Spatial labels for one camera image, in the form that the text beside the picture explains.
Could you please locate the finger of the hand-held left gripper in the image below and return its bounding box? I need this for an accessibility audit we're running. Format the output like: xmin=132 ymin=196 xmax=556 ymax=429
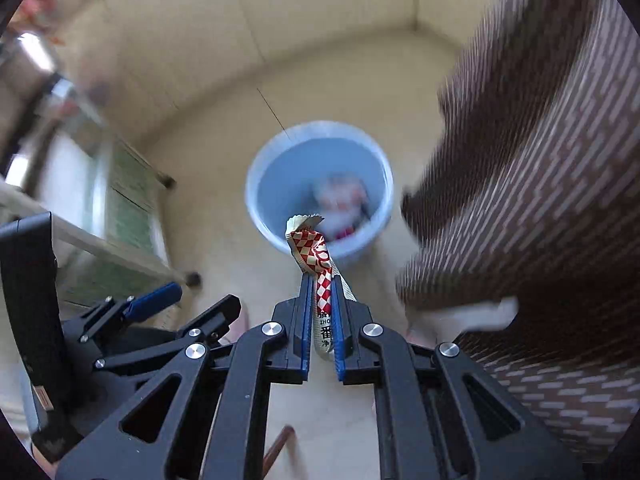
xmin=92 ymin=294 xmax=244 ymax=378
xmin=81 ymin=282 xmax=184 ymax=347

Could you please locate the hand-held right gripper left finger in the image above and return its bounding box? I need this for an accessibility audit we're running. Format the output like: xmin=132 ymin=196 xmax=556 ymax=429
xmin=55 ymin=274 xmax=315 ymax=480

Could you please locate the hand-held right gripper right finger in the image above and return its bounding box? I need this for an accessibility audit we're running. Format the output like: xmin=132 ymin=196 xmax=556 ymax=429
xmin=330 ymin=275 xmax=586 ymax=480

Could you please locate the red white checked sachet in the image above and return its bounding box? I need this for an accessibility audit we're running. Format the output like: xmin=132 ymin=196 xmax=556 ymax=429
xmin=284 ymin=214 xmax=359 ymax=362

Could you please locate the red white snack packet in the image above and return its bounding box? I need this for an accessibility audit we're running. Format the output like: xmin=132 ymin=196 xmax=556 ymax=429
xmin=312 ymin=172 xmax=374 ymax=241

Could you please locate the blue plastic bucket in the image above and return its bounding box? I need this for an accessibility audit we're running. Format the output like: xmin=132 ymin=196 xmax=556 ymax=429
xmin=244 ymin=120 xmax=394 ymax=267

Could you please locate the green glass small cabinet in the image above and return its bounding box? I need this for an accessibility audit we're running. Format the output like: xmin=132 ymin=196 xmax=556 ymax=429
xmin=0 ymin=135 xmax=202 ymax=313

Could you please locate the brown stick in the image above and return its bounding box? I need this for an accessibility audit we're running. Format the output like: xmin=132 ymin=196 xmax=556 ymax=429
xmin=262 ymin=425 xmax=297 ymax=480

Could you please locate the shiny metal object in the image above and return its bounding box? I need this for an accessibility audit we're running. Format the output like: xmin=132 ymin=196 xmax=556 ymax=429
xmin=0 ymin=30 xmax=107 ymax=128

